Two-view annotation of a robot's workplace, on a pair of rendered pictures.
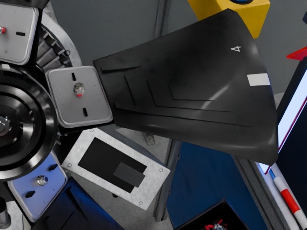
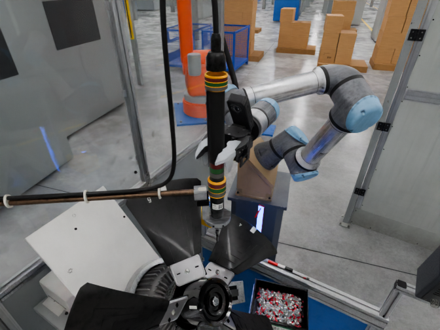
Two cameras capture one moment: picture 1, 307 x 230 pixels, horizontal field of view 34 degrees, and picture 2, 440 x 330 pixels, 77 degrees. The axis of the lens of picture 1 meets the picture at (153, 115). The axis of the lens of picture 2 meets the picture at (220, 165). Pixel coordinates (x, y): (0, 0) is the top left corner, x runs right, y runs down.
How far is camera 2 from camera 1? 0.47 m
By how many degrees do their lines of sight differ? 30
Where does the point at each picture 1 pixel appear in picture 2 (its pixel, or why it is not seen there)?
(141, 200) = (241, 298)
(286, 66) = not seen: hidden behind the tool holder
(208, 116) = (253, 251)
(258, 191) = (258, 268)
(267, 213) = (267, 274)
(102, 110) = (228, 273)
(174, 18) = not seen: hidden behind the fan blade
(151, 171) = (238, 285)
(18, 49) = (199, 272)
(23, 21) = (194, 262)
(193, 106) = (247, 251)
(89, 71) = (211, 264)
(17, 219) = not seen: outside the picture
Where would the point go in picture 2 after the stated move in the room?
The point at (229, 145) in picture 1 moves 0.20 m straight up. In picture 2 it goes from (265, 255) to (271, 212)
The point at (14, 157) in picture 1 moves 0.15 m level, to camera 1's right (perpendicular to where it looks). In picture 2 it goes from (223, 308) to (265, 281)
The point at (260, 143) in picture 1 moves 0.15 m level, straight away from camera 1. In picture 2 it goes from (270, 249) to (255, 219)
